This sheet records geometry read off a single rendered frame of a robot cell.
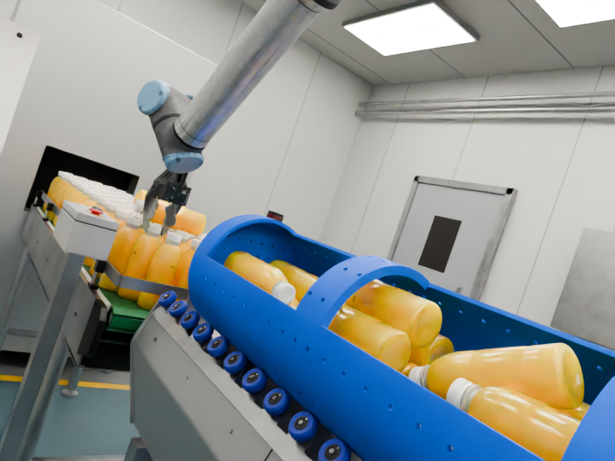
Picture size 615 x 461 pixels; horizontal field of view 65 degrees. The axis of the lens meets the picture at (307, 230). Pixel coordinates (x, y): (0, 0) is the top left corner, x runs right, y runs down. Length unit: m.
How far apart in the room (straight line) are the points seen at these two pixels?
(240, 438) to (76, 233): 0.65
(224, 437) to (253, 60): 0.68
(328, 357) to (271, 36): 0.59
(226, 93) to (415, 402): 0.71
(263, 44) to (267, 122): 5.00
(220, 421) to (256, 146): 5.14
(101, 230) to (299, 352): 0.70
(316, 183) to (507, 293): 2.93
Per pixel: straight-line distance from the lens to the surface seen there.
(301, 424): 0.75
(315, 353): 0.69
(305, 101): 6.23
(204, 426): 0.93
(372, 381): 0.61
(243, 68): 0.99
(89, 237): 1.26
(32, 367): 1.44
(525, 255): 4.60
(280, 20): 0.94
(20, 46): 0.90
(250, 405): 0.86
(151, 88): 1.25
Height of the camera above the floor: 1.24
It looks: level
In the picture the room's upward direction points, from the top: 19 degrees clockwise
